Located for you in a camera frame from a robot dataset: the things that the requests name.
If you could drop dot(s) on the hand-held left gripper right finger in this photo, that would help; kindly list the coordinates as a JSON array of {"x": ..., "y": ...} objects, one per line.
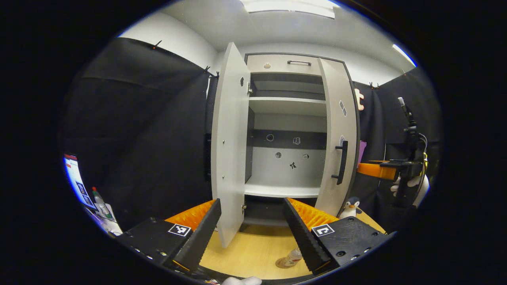
[{"x": 303, "y": 233}]

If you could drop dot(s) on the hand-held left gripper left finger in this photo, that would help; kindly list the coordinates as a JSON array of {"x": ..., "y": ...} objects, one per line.
[{"x": 198, "y": 241}]

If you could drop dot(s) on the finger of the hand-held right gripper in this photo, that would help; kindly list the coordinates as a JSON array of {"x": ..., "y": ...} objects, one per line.
[{"x": 376, "y": 171}]

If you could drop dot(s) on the clear plastic bottle red label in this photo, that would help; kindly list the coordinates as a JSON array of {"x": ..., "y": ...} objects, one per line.
[{"x": 294, "y": 256}]

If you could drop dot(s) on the gray cabinet door cube stickers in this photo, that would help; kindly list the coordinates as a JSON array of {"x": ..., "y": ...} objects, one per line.
[{"x": 336, "y": 126}]

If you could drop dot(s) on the gray cabinet door checkered sticker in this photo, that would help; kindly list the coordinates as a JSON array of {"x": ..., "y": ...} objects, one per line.
[{"x": 229, "y": 150}]

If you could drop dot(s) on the white cabinet shelf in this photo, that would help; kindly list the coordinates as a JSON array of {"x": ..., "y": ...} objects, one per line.
[
  {"x": 287, "y": 107},
  {"x": 281, "y": 190}
]

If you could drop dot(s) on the gray cabinet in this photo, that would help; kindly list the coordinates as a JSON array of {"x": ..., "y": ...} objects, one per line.
[{"x": 287, "y": 130}]

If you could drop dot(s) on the green cap bottle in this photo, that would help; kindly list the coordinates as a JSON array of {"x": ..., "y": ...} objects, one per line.
[{"x": 101, "y": 204}]

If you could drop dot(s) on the gray cabinet drawer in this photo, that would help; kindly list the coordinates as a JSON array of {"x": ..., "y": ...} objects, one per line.
[{"x": 281, "y": 65}]

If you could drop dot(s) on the penguin plush toy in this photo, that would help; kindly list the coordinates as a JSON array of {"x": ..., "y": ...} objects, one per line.
[{"x": 350, "y": 208}]

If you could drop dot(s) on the narrow ceiling light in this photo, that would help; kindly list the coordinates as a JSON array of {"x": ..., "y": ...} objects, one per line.
[{"x": 404, "y": 54}]

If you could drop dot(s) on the computer monitor screen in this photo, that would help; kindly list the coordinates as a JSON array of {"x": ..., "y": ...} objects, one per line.
[{"x": 77, "y": 180}]

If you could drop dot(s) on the large ceiling light panel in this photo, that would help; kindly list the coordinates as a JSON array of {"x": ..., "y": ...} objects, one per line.
[{"x": 289, "y": 7}]

